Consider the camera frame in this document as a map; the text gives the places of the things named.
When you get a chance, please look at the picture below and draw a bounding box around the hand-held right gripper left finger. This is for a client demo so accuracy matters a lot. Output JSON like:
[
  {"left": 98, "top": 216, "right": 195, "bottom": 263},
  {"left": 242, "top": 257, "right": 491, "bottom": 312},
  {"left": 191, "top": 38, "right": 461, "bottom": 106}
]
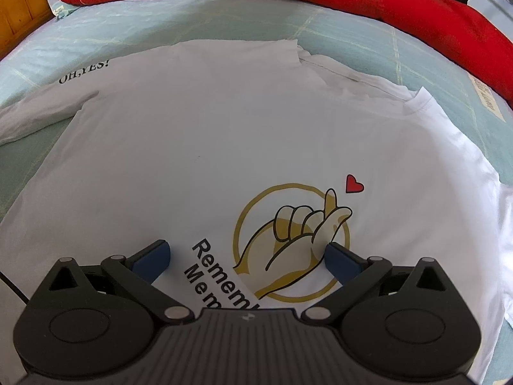
[{"left": 38, "top": 240, "right": 195, "bottom": 325}]

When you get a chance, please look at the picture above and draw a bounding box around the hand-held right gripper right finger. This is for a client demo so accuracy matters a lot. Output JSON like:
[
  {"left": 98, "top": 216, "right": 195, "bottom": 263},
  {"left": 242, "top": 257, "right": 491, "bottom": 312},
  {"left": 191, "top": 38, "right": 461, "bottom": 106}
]
[{"left": 301, "top": 243, "right": 456, "bottom": 324}]

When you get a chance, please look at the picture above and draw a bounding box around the white printed t-shirt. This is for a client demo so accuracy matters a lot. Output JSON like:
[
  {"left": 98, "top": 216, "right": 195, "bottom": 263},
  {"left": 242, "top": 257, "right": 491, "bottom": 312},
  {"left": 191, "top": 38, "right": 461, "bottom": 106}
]
[{"left": 0, "top": 38, "right": 513, "bottom": 385}]

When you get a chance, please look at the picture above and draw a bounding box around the wooden headboard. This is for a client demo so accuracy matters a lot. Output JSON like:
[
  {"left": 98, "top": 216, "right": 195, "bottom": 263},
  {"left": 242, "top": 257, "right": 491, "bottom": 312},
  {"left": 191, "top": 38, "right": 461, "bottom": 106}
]
[{"left": 0, "top": 0, "right": 55, "bottom": 60}]

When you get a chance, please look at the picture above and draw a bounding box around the black cable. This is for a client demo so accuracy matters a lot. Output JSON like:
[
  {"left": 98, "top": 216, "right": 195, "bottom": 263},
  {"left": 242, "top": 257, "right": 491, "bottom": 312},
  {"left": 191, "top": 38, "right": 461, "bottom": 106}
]
[{"left": 0, "top": 270, "right": 30, "bottom": 305}]

